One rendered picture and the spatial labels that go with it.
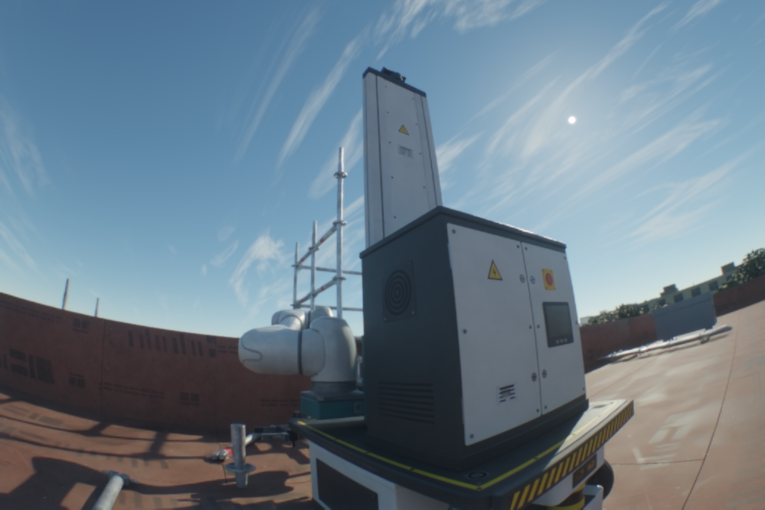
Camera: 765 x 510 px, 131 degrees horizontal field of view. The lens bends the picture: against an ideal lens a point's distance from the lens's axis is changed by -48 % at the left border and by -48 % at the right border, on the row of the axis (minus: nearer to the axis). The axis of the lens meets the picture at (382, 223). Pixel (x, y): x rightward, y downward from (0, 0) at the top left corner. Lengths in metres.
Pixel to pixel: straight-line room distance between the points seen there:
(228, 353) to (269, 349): 1.55
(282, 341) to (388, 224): 0.53
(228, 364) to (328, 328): 1.64
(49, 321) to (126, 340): 0.68
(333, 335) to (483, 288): 0.55
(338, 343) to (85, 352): 2.14
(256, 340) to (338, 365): 0.27
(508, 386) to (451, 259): 0.30
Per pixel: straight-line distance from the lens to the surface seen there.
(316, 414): 1.06
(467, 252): 0.69
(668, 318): 7.07
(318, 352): 1.07
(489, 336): 0.69
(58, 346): 2.89
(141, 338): 2.67
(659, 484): 1.26
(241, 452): 1.43
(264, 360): 1.09
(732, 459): 1.35
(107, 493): 1.24
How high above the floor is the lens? 0.54
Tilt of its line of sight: 24 degrees up
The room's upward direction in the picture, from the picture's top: 3 degrees counter-clockwise
